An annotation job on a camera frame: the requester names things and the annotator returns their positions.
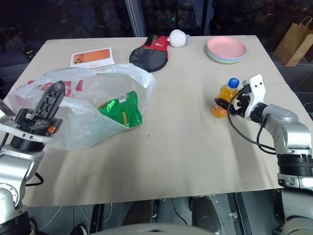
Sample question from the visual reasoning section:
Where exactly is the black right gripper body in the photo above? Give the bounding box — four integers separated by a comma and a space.
228, 84, 252, 117

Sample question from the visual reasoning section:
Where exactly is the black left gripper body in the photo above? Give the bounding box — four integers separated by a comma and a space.
15, 107, 63, 137

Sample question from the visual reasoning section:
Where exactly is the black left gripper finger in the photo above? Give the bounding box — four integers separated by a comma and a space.
46, 82, 65, 119
35, 81, 62, 116

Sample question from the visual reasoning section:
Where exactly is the orange juice bottle blue cap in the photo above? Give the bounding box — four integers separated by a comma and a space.
211, 77, 242, 119

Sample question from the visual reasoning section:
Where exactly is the translucent white plastic bag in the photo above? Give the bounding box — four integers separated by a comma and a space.
7, 63, 157, 150

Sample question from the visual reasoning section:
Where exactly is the brown paper bag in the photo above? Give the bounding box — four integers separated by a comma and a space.
273, 16, 313, 67

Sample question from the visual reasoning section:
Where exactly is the light blue plate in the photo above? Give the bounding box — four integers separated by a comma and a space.
208, 54, 245, 65

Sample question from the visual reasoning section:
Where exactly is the light green plate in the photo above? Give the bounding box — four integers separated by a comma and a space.
207, 50, 246, 62

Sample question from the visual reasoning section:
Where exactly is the pink plate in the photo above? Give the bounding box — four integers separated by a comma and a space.
207, 36, 247, 60

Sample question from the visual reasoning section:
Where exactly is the orange phone box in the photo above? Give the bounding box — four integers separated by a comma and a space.
70, 47, 116, 70

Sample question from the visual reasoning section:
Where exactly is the beige table cover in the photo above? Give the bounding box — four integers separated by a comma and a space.
0, 34, 292, 208

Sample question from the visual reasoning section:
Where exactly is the green snack packet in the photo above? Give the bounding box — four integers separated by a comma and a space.
97, 90, 143, 129

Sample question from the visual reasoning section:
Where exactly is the white plush ball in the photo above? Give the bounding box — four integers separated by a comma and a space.
169, 29, 192, 47

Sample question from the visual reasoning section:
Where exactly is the black red paddle case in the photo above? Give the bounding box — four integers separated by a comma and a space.
129, 35, 171, 73

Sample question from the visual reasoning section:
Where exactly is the dark rounded shape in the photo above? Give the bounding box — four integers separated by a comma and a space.
191, 195, 229, 235

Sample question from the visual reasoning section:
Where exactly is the grey robot torso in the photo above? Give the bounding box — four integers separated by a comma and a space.
88, 221, 221, 235

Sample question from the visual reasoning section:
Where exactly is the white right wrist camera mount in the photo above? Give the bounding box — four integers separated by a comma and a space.
241, 74, 267, 120

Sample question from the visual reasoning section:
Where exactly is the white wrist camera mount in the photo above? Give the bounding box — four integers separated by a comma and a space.
0, 114, 56, 144
241, 74, 267, 120

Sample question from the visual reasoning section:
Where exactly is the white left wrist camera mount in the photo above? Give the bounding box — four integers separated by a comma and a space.
0, 114, 56, 144

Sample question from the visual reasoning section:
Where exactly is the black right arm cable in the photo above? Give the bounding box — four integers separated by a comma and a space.
228, 94, 278, 154

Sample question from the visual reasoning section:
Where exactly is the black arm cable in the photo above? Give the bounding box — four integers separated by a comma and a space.
24, 172, 45, 187
228, 94, 278, 154

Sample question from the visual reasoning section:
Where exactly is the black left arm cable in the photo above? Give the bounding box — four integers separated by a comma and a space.
24, 172, 45, 187

